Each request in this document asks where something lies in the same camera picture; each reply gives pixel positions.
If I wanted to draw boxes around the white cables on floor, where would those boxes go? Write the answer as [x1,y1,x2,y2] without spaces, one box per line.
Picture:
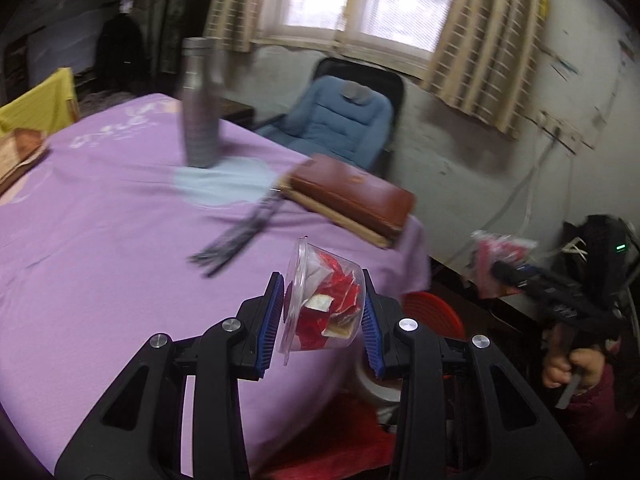
[549,236,589,261]

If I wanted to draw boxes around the red clear snack bag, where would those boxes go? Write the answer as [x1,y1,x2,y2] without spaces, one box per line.
[469,230,538,299]

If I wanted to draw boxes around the window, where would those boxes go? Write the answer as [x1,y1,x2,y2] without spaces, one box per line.
[258,0,451,78]

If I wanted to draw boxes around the blue cushioned chair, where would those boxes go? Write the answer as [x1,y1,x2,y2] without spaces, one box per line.
[252,58,405,178]

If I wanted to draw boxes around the yellow cloth covered chair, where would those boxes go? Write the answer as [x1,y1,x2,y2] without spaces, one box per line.
[0,67,79,136]

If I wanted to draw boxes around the beige checked left curtain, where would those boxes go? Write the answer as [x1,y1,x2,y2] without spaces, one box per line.
[204,0,264,53]

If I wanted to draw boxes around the brown leather notebook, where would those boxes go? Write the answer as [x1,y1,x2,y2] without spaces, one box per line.
[279,154,416,249]

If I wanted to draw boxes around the red plastic trash basket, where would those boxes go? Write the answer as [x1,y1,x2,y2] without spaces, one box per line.
[402,292,466,340]

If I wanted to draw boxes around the hanging black coat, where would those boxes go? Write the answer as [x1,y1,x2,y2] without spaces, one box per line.
[93,13,150,96]

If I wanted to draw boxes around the beige checked right curtain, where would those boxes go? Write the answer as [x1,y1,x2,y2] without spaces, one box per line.
[423,0,548,139]

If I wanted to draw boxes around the brown floral pillow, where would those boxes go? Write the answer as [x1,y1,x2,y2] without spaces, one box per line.
[0,128,49,195]

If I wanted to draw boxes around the clear cup with red wrappers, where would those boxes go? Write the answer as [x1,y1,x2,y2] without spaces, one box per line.
[279,237,366,358]

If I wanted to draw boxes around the steel water bottle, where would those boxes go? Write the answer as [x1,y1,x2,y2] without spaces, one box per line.
[179,37,222,169]

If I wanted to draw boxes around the person's right hand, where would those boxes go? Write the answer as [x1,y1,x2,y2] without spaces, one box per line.
[541,325,605,394]

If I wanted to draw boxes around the beige checked curtain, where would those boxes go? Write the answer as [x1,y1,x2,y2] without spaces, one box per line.
[204,0,264,53]
[423,0,548,139]

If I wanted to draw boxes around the purple bed sheet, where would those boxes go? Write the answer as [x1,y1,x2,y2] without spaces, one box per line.
[1,94,431,468]

